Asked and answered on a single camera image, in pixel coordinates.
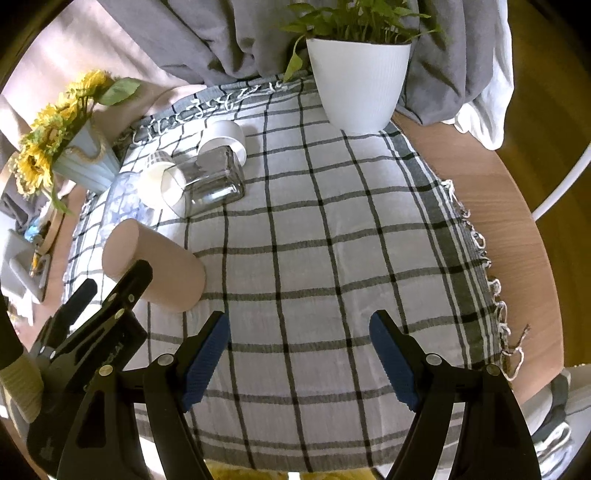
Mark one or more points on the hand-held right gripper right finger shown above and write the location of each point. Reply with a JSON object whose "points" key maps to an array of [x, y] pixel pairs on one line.
{"points": [[392, 364]]}

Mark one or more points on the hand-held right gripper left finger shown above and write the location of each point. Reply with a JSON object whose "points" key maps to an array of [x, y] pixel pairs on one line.
{"points": [[207, 360]]}

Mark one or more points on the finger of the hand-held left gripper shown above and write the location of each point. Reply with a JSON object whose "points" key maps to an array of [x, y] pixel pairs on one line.
{"points": [[81, 302], [134, 281]]}

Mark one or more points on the pink cup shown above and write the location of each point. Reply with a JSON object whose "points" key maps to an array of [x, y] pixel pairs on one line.
{"points": [[161, 267]]}

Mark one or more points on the clear blue patterned cup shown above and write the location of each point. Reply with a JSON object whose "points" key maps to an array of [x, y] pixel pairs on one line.
{"points": [[121, 198]]}

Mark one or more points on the white cup with grey band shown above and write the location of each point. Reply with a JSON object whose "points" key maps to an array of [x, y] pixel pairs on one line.
{"points": [[152, 182]]}

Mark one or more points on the square clear glass jar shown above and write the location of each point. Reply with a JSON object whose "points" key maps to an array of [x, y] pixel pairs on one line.
{"points": [[217, 184]]}

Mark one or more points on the light blue ribbed flowerpot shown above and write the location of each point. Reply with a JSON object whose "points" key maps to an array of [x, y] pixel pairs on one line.
{"points": [[87, 161]]}

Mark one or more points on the grey checked tablecloth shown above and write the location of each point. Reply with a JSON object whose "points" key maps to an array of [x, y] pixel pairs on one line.
{"points": [[323, 230]]}

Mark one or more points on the grey and white cloth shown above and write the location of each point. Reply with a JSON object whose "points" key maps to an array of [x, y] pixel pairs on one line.
{"points": [[554, 415]]}

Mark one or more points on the yellow sunflower bouquet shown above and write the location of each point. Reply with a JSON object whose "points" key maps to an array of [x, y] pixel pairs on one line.
{"points": [[46, 134]]}

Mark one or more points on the white metal tube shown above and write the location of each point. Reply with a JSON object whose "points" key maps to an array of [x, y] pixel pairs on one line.
{"points": [[561, 189]]}

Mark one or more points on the pink cloth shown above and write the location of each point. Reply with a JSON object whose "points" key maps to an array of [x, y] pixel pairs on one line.
{"points": [[92, 41]]}

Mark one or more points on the grey blanket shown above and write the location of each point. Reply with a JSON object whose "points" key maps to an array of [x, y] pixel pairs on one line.
{"points": [[207, 37]]}

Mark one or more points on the green leafy plant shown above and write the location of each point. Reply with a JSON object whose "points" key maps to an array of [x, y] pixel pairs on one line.
{"points": [[351, 21]]}

